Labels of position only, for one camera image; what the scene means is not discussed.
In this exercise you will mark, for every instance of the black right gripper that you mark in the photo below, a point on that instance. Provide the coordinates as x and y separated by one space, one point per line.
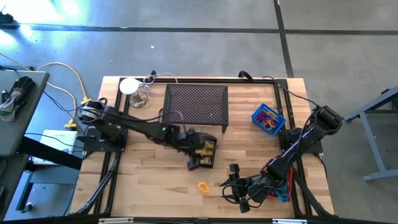
258 188

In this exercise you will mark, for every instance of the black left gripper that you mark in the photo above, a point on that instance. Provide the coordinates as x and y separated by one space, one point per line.
189 143

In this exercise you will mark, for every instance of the yellow rectangular packet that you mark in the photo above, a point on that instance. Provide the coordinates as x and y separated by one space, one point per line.
210 144
206 161
205 152

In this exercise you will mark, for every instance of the black perforated metal shelf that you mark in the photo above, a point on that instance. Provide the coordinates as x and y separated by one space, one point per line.
196 104

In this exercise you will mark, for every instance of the red slotted plastic basket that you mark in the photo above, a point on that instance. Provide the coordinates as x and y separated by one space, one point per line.
291 177

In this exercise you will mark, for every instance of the blue slotted plastic basket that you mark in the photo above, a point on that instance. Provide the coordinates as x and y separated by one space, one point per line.
278 115

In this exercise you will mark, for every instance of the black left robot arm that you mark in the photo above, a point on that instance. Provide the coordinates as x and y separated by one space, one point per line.
124 121

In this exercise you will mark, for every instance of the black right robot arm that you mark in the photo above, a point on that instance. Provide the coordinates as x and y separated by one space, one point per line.
308 137

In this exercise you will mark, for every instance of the black desk crossbar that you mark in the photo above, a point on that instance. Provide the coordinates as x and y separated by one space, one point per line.
53 152

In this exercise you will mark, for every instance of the black slotted plastic basket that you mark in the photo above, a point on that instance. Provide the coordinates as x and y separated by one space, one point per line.
215 155

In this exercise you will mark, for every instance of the white mushroom-shaped lamp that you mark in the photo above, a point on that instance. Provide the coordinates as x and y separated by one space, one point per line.
129 86

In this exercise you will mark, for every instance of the white box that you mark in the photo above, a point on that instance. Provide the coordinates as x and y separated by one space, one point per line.
59 137

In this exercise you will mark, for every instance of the grey side table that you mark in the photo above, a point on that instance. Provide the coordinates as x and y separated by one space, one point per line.
37 93

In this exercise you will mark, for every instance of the black and grey gloves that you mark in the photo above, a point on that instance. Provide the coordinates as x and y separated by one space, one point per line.
18 90

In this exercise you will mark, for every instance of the silver metal bracket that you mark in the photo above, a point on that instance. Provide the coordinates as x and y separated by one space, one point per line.
115 221
289 221

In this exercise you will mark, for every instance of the grey-blue table frame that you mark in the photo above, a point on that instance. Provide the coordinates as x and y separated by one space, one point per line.
376 144

